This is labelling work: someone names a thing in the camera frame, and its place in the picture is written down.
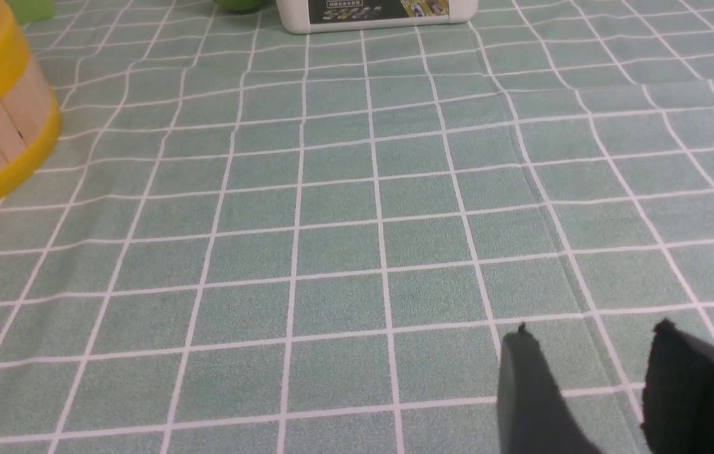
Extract green round fruit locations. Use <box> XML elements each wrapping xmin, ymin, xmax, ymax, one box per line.
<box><xmin>214</xmin><ymin>0</ymin><xmax>269</xmax><ymax>14</ymax></box>

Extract light green block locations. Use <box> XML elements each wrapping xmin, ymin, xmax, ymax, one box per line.
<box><xmin>5</xmin><ymin>0</ymin><xmax>56</xmax><ymax>25</ymax></box>

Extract green checked tablecloth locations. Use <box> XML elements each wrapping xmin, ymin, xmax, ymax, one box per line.
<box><xmin>0</xmin><ymin>1</ymin><xmax>714</xmax><ymax>453</ymax></box>

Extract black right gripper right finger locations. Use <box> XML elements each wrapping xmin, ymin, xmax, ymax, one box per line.
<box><xmin>641</xmin><ymin>319</ymin><xmax>714</xmax><ymax>453</ymax></box>

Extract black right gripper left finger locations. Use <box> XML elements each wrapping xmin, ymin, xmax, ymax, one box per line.
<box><xmin>496</xmin><ymin>323</ymin><xmax>601</xmax><ymax>453</ymax></box>

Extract white plastic labelled container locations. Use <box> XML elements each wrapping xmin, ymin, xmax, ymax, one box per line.
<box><xmin>275</xmin><ymin>1</ymin><xmax>480</xmax><ymax>35</ymax></box>

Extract yellow wooden steamer basket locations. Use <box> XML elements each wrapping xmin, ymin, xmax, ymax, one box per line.
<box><xmin>0</xmin><ymin>55</ymin><xmax>62</xmax><ymax>199</ymax></box>

